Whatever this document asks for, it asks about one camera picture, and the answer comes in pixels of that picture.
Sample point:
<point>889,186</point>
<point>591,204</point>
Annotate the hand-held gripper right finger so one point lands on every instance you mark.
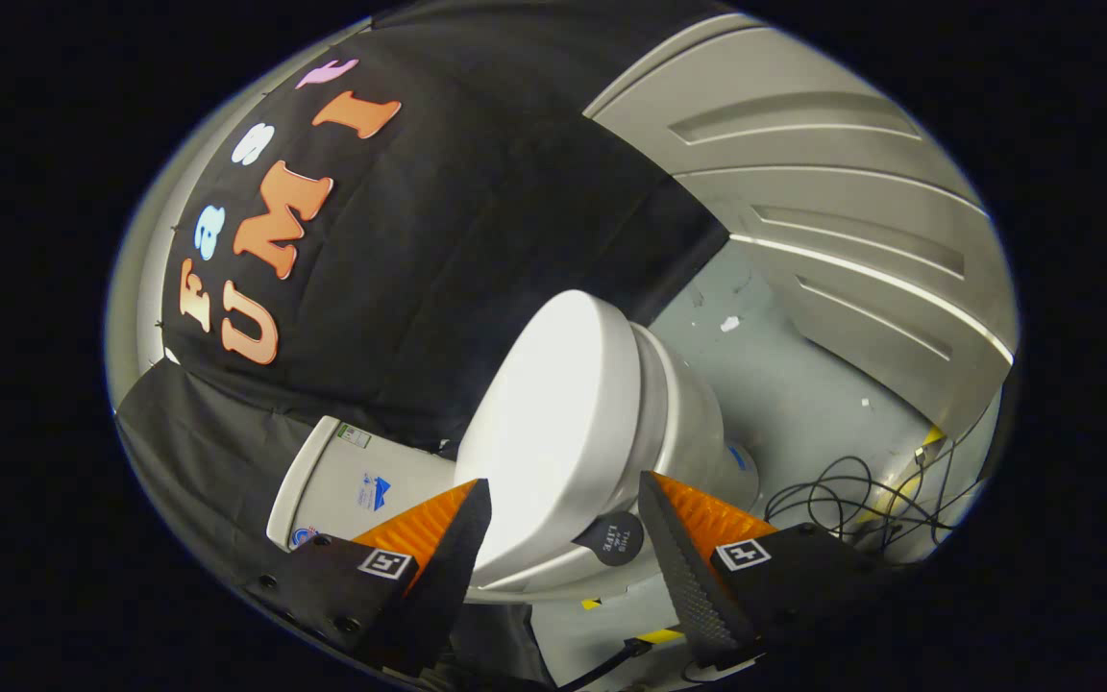
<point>683,577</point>

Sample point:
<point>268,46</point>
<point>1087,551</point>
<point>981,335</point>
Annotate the white toilet with tank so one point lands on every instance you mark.
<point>352,481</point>

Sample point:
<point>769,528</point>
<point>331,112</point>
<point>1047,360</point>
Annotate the white drawer cabinet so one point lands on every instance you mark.
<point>851,192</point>

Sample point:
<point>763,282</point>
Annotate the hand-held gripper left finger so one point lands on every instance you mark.
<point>453,567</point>

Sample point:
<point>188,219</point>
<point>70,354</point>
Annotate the black backdrop cloth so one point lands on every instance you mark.
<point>477,240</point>

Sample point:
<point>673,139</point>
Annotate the white toilet lid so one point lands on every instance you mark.
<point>553,404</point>

